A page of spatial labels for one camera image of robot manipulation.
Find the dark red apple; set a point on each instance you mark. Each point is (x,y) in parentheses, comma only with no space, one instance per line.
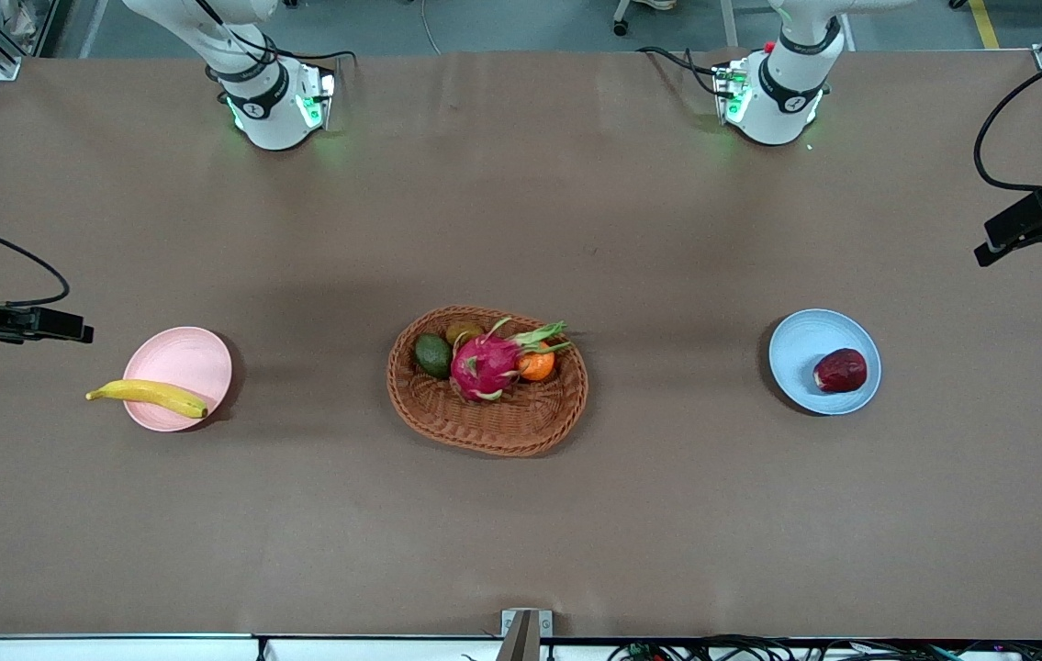
(840,371)

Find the chair wheel base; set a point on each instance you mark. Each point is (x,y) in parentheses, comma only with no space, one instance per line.
(640,9)

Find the pink plate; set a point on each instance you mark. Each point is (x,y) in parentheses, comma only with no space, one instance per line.
(185,363)

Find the yellow banana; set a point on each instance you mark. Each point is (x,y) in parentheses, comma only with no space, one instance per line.
(153,395)

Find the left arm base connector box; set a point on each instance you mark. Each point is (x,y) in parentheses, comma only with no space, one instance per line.
(730,92)

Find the green avocado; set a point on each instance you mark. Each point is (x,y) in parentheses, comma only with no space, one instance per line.
(433,354)

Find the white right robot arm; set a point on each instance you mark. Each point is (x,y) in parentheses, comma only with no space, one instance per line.
(263,101)

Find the white table edge rail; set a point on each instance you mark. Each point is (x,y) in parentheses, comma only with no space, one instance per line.
(117,647)

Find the pink dragon fruit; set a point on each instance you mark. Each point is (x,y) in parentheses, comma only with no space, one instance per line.
(484,367)

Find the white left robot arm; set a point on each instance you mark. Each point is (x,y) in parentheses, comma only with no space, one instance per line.
(782,101)

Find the brown kiwi fruit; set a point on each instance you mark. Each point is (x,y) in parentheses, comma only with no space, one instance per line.
(463,332)

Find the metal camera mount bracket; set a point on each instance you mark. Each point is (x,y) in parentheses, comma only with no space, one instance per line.
(525,633)

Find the brown wicker basket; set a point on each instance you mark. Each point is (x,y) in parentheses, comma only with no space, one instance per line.
(502,427)

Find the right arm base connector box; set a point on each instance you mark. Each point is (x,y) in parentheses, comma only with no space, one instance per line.
(317,96)

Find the orange fruit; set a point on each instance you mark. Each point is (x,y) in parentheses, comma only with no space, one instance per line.
(539,367)

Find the brown table cover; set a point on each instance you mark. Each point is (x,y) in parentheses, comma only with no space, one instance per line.
(520,532)

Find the light blue plate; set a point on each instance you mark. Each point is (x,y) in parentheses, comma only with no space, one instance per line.
(796,353)

